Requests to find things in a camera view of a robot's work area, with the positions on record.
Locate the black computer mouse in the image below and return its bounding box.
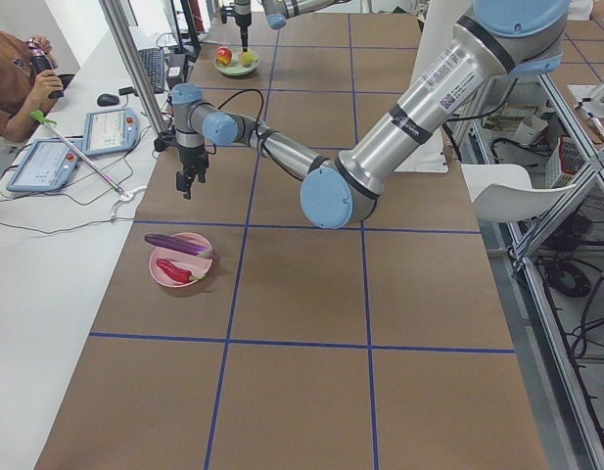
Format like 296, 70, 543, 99
96, 93, 120, 107

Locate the black keyboard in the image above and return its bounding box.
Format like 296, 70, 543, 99
137, 47, 165, 94

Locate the metal rod green handle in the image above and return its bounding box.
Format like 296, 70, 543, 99
30, 110, 134, 202

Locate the white basket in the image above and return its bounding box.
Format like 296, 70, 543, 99
545, 135, 585, 188

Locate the purple eggplant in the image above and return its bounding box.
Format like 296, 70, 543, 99
144, 234, 217, 259

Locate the aluminium frame post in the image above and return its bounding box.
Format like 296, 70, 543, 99
99, 0, 167, 145

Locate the person in brown shirt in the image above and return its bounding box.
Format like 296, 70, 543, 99
0, 30, 74, 143

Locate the white chair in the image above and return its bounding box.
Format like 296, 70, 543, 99
461, 164, 576, 222

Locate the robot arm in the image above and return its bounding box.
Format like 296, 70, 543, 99
171, 1, 570, 229
186, 1, 334, 181

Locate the red pomegranate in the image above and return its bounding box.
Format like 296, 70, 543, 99
215, 46, 233, 67

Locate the pink yellow peach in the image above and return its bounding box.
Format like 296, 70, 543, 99
238, 49, 257, 68

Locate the light green plate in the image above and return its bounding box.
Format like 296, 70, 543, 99
213, 51, 260, 78

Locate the red chili pepper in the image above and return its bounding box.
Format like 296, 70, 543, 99
156, 258, 206, 284

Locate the teach pendant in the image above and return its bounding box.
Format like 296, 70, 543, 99
6, 138, 78, 192
82, 108, 139, 157

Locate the near teach pendant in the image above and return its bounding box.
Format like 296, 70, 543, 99
6, 138, 78, 192

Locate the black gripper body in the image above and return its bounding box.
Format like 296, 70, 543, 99
232, 0, 252, 52
176, 145, 209, 186

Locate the pink plate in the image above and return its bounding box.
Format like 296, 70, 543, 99
149, 232, 214, 288

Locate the far teach pendant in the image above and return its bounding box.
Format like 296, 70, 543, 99
82, 108, 139, 157

